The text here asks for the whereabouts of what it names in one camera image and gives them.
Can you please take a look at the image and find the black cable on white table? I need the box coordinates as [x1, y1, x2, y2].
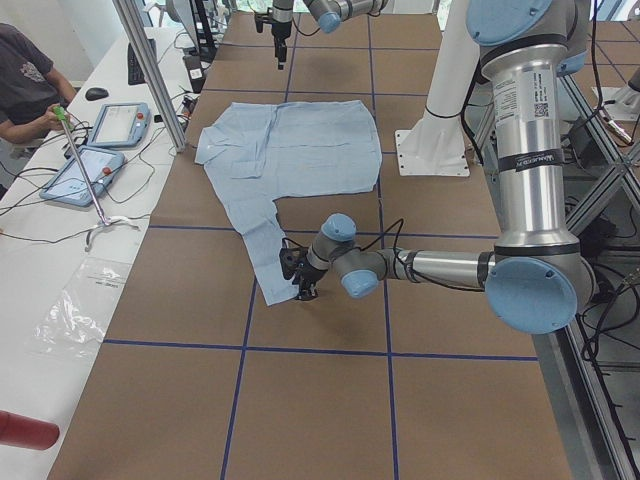
[0, 112, 174, 246]

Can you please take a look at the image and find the red cylinder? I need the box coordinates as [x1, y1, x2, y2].
[1, 411, 60, 450]

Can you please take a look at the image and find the clear plastic bag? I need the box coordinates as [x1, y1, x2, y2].
[31, 257, 131, 360]

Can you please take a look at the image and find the person in dark shirt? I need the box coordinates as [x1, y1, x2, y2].
[1, 24, 76, 144]

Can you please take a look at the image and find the aluminium frame post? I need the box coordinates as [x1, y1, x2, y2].
[113, 0, 186, 153]

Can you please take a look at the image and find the upper blue teach pendant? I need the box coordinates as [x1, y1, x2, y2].
[87, 102, 150, 148]

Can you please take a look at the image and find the lower blue teach pendant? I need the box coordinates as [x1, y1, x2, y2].
[39, 146, 125, 207]

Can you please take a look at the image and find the brown paper table cover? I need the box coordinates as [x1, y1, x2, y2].
[47, 10, 640, 480]

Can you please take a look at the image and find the black computer mouse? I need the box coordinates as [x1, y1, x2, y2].
[85, 87, 109, 101]

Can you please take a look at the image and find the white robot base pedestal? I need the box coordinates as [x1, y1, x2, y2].
[395, 0, 480, 177]

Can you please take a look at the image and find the black keyboard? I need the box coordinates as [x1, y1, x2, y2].
[127, 43, 145, 86]

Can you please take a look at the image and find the blue teach pendant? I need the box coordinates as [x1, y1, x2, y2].
[39, 146, 125, 207]
[87, 102, 150, 148]

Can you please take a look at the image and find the light blue button-up shirt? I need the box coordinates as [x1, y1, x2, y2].
[195, 100, 382, 305]

